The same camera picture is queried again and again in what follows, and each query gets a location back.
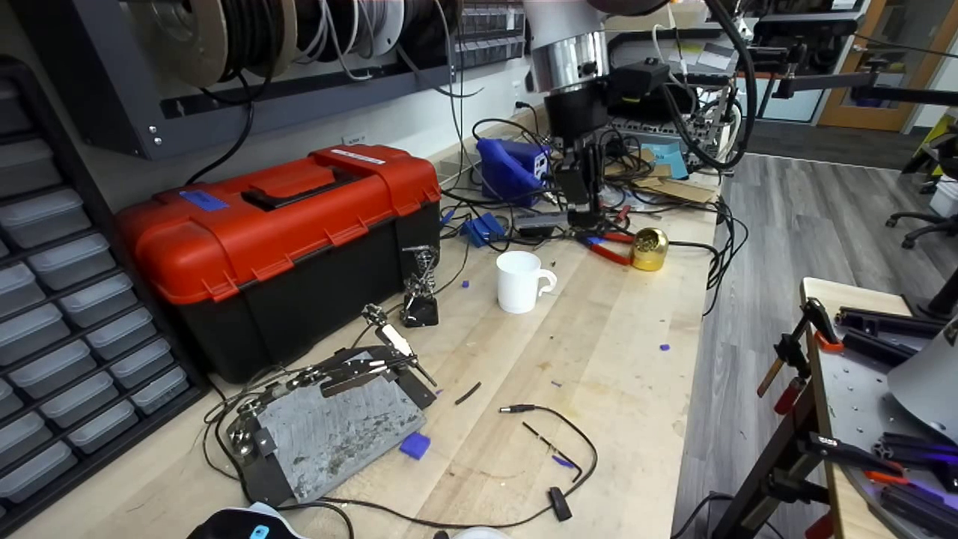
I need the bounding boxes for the white wire spool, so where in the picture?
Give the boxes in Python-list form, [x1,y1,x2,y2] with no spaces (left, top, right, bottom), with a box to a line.
[296,0,407,65]

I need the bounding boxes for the small blue block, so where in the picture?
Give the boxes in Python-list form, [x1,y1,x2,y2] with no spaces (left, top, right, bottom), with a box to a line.
[398,427,434,464]

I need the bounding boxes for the blue soldering station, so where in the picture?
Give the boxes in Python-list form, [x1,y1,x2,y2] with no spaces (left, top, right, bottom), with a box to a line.
[474,135,555,208]

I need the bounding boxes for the gold metal dome bell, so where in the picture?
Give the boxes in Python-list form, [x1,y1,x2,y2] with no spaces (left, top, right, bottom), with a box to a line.
[629,223,675,276]

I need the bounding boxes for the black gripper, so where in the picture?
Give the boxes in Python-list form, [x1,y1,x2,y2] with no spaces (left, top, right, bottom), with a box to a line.
[545,87,615,229]

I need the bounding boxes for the small black helping-hand stand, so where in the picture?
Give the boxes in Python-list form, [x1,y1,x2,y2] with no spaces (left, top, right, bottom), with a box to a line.
[395,243,444,330]

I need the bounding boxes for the dark office chair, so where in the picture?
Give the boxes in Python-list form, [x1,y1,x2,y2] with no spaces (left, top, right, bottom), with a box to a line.
[883,204,958,253]

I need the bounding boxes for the black wire spool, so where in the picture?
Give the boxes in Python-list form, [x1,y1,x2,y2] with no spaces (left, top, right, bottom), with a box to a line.
[127,0,304,90]

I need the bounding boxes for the thin black blue-tipped probe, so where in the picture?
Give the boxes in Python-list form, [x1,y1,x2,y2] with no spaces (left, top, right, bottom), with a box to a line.
[519,419,585,473]

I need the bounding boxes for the orange black bar clamp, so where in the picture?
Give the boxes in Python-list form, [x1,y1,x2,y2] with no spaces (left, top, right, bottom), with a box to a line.
[756,294,849,419]

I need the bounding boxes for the red handled pliers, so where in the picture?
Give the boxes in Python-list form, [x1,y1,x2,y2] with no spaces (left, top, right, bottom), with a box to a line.
[575,226,645,270]

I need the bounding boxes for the thin black looped cable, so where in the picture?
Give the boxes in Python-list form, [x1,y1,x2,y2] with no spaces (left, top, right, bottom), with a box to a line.
[497,400,602,526]

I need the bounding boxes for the dark wire spool rack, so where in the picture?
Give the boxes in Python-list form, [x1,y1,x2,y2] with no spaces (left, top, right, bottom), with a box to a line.
[9,0,533,160]

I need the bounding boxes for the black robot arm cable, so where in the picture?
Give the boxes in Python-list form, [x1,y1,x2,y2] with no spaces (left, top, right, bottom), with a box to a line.
[656,0,765,174]

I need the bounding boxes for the wooden framed door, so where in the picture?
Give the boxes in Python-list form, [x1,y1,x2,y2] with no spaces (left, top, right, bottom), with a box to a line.
[817,0,958,135]

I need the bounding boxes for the blue flat plastic part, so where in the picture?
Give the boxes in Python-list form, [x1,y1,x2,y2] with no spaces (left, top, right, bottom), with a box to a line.
[462,211,509,250]

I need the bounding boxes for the white mug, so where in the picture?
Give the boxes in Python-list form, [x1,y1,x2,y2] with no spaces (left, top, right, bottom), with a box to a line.
[494,249,561,321]

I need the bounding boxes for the red black toolbox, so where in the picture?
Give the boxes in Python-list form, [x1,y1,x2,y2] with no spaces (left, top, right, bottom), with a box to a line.
[114,141,447,382]

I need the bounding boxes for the light wooden cart table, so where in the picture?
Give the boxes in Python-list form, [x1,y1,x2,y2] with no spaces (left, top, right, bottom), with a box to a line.
[712,276,958,539]

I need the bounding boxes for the grey parts drawer cabinet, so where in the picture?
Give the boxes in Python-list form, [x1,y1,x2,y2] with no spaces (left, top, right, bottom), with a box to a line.
[0,57,211,533]

